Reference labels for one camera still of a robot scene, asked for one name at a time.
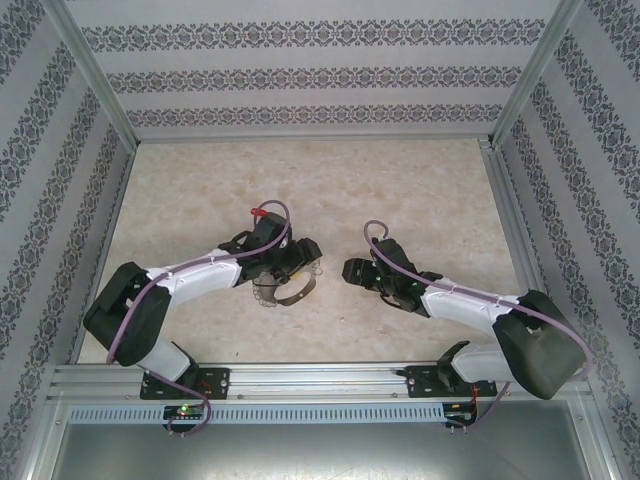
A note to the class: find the red key tag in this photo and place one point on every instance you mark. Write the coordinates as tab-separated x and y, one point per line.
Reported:
257	213

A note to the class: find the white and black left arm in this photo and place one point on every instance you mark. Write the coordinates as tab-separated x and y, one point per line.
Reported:
200	275

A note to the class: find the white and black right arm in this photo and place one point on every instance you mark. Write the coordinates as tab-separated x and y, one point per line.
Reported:
465	307

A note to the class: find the wide aluminium mounting beam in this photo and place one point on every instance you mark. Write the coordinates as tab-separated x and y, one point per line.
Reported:
320	380

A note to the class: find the grey sheet metal tray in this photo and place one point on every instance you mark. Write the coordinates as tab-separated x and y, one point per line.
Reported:
320	455

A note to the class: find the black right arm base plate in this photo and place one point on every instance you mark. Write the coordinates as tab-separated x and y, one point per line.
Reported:
417	382

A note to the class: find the aluminium frame rail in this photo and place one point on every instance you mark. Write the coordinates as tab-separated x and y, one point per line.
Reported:
102	250
515	225

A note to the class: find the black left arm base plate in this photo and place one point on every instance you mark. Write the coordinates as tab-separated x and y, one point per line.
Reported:
222	385

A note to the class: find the aluminium frame post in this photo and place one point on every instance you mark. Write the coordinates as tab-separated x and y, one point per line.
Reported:
95	75
531	75

